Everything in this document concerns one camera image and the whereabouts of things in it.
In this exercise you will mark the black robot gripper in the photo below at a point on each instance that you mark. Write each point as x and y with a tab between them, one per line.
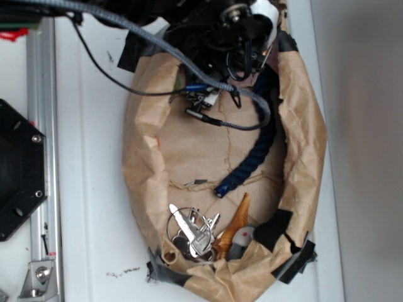
225	39

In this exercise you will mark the silver corner bracket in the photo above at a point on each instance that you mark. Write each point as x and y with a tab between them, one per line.
40	282

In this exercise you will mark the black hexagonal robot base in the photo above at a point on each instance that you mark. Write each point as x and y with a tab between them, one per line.
22	170

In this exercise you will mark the aluminium extrusion rail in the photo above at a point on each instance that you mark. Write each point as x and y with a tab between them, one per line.
46	241

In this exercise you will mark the brown paper bag bin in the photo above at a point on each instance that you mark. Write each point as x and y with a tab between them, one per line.
195	157

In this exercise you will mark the brown wooden horn piece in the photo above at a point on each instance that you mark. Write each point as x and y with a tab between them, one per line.
222	245

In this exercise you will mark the grey white plush mouse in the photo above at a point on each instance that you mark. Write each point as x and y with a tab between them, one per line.
240	242

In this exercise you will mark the silver key bunch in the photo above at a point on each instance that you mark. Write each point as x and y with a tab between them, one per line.
192	233

